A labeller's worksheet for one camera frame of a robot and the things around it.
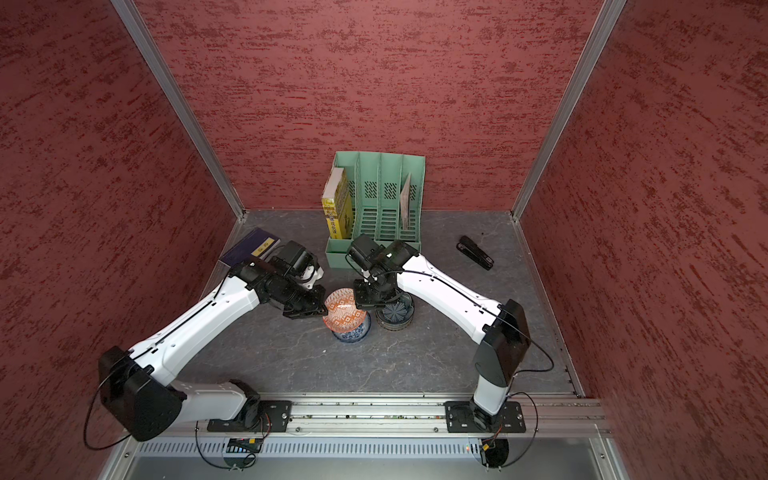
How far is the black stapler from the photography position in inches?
41.5

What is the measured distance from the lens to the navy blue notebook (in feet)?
3.54

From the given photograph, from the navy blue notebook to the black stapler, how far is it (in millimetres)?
709
